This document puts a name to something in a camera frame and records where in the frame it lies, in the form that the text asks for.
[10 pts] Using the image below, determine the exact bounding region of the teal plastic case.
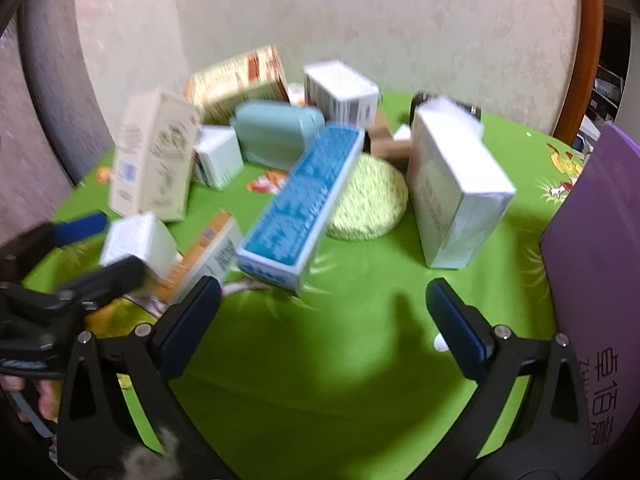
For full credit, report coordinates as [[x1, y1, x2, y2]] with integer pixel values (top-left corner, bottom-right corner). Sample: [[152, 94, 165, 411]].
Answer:
[[230, 101, 326, 171]]

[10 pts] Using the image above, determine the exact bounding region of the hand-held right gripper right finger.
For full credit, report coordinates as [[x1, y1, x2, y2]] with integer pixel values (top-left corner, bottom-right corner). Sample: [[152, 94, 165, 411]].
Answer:
[[425, 277, 596, 480]]

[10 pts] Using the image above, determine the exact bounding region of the green knitted pad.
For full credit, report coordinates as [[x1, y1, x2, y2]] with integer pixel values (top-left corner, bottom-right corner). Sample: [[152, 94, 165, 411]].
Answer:
[[325, 154, 408, 242]]

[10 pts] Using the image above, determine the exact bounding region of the person's left hand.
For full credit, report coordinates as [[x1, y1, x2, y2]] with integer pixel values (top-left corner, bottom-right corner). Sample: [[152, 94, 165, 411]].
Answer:
[[0, 374, 63, 423]]

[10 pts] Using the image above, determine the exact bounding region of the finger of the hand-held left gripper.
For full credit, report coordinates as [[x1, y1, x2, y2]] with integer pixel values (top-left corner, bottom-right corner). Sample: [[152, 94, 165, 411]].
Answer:
[[2, 212, 108, 268], [57, 255, 147, 312]]

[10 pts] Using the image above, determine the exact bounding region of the black product box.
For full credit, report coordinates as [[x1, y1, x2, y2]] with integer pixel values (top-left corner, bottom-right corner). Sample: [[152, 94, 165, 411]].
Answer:
[[410, 91, 483, 126]]

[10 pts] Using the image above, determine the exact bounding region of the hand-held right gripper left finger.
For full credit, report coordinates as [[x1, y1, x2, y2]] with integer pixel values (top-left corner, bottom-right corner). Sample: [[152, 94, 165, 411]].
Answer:
[[55, 276, 236, 480]]

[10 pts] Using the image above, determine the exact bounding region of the orange patterned carton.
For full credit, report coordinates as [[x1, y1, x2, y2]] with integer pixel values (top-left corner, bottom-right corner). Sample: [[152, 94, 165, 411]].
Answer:
[[185, 45, 291, 126]]

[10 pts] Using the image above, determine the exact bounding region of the large white box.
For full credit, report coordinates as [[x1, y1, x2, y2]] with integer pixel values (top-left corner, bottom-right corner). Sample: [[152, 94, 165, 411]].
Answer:
[[406, 100, 517, 270]]

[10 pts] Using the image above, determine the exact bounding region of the wooden door frame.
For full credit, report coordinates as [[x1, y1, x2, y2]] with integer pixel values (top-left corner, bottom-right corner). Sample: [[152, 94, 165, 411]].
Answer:
[[550, 0, 606, 148]]

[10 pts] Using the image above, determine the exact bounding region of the green printed tablecloth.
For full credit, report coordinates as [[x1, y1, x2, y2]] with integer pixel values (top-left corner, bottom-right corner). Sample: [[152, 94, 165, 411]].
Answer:
[[22, 90, 591, 480]]

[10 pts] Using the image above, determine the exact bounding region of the white barcode box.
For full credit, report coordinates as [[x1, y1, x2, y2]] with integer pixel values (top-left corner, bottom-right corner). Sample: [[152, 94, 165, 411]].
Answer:
[[302, 60, 380, 128]]

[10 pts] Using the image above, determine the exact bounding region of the long blue white box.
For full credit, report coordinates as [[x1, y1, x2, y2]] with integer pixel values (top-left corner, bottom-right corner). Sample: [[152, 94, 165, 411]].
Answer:
[[236, 125, 366, 296]]

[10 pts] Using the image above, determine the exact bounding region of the orange white box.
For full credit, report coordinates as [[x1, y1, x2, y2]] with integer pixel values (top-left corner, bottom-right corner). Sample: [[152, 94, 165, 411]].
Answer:
[[150, 210, 245, 306]]

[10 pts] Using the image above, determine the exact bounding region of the small white printed box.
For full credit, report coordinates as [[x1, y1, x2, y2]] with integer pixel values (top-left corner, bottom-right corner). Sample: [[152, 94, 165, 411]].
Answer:
[[99, 212, 180, 281]]

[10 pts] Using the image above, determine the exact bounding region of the cluttered background shelf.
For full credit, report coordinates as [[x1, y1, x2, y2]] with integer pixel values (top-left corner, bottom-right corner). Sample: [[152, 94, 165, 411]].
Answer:
[[580, 5, 631, 153]]

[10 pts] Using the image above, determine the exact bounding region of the small brown cardboard box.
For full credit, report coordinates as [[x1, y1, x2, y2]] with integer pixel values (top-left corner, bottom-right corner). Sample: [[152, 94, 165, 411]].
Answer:
[[367, 110, 413, 161]]

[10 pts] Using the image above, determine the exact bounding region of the tall beige carton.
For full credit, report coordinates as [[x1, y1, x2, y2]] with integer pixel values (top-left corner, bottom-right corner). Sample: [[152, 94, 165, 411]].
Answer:
[[109, 89, 203, 223]]

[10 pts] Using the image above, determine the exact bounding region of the purple container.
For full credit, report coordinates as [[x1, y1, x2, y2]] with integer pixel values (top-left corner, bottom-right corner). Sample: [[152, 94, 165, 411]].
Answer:
[[540, 122, 640, 466]]

